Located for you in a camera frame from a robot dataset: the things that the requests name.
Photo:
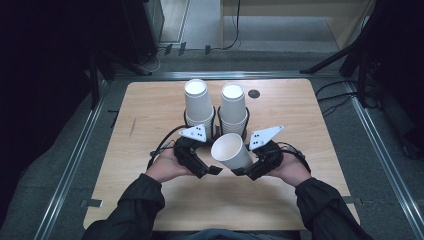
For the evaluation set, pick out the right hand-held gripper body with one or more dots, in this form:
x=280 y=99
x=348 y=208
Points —
x=270 y=156

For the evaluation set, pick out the light wooden furniture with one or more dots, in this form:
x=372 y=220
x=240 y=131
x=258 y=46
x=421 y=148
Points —
x=293 y=10

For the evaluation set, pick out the stack of white paper cups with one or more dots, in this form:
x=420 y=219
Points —
x=198 y=103
x=233 y=106

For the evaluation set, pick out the black double cup holder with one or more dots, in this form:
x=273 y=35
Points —
x=216 y=130

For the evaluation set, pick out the grey tape piece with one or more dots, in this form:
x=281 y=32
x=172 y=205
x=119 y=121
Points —
x=351 y=200
x=91 y=202

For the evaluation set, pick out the black tripod stand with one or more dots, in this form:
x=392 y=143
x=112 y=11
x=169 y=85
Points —
x=353 y=50

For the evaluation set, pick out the black round table grommet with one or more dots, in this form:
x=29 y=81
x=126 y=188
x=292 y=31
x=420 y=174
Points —
x=253 y=93

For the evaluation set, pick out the black metal stand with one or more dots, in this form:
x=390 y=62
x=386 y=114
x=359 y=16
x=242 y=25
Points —
x=100 y=66

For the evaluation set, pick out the single white paper cup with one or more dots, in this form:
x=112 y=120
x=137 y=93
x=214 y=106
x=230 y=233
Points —
x=230 y=151

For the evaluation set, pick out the metal floor rail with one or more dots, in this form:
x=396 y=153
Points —
x=226 y=74
x=383 y=160
x=70 y=166

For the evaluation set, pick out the black cabinet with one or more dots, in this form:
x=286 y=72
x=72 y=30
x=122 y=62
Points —
x=143 y=30

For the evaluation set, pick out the person's left hand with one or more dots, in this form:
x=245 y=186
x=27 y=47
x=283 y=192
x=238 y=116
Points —
x=165 y=168

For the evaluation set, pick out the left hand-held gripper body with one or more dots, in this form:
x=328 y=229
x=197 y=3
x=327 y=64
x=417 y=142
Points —
x=186 y=153

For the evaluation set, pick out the person's right hand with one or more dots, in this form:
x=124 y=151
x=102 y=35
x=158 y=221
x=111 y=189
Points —
x=291 y=170

